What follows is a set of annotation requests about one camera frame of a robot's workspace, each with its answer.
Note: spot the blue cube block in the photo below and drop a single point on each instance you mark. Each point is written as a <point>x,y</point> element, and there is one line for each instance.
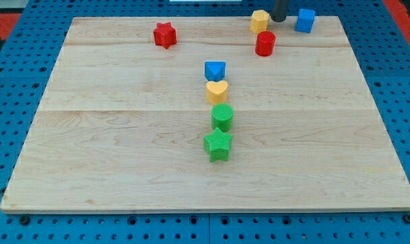
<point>305,21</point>

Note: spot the light wooden board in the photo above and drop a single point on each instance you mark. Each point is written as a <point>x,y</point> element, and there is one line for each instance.
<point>120,126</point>

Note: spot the green cylinder block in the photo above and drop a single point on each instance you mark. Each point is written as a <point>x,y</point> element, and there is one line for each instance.
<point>221,117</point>

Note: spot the green star block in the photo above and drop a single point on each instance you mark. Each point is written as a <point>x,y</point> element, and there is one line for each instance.
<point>218,145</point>

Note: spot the yellow heart block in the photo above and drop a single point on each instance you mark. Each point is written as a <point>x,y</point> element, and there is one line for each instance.
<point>216,92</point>

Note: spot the blue triangle block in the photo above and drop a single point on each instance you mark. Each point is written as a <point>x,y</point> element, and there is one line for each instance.
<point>215,70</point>

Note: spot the red star block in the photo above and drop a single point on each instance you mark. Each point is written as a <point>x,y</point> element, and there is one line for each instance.
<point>165,35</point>

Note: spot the red cylinder block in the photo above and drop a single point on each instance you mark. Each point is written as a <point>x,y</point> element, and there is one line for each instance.
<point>265,42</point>

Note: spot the yellow hexagon block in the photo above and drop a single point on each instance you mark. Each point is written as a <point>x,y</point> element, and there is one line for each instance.
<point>259,21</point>

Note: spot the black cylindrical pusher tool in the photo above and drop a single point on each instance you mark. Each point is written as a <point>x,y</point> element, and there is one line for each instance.
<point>279,11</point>

